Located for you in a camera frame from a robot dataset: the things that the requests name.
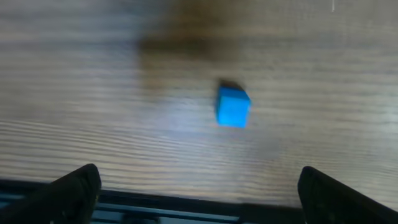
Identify mounting rail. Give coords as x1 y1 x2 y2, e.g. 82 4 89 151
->
0 178 308 224

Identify blue cube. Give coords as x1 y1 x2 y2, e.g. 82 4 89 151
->
215 78 252 129

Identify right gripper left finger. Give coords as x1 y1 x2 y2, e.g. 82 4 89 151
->
0 163 103 224

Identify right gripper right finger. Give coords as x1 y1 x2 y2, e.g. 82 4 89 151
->
297 166 398 224

